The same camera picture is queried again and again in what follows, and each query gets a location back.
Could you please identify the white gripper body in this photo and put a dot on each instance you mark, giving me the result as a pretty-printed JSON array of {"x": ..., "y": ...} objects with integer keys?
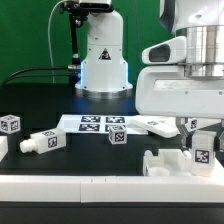
[{"x": 163, "y": 89}]

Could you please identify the white fence rail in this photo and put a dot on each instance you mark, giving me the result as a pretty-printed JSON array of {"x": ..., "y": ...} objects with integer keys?
[
  {"x": 218, "y": 168},
  {"x": 110, "y": 189}
]

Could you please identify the white right fence rail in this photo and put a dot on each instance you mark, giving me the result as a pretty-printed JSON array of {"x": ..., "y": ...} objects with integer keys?
[{"x": 218, "y": 168}]

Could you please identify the white chair seat block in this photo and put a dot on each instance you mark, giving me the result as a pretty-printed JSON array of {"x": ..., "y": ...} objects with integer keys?
[{"x": 168, "y": 162}]

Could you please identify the white block left edge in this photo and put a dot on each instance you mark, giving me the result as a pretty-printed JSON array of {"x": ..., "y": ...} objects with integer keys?
[{"x": 3, "y": 147}]

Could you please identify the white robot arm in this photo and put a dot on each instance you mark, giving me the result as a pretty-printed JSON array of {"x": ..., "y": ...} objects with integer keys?
[{"x": 201, "y": 22}]

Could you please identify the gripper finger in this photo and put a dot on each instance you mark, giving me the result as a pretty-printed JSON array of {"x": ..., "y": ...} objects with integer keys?
[
  {"x": 181, "y": 126},
  {"x": 221, "y": 136}
]

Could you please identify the white front fence rail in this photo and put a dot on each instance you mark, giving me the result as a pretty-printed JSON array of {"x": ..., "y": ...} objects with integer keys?
[{"x": 110, "y": 189}]

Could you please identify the white tag sheet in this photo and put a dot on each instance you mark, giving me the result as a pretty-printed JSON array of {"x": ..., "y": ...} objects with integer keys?
[{"x": 96, "y": 124}]

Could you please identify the small white tag cube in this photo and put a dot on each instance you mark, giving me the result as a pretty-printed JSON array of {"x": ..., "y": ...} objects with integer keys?
[{"x": 117, "y": 134}]

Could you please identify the white tag cube far left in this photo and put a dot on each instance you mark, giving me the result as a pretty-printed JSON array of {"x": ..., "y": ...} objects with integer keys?
[{"x": 10, "y": 124}]

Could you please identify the white chair back piece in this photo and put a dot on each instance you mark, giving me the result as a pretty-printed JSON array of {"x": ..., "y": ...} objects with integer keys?
[{"x": 162, "y": 126}]

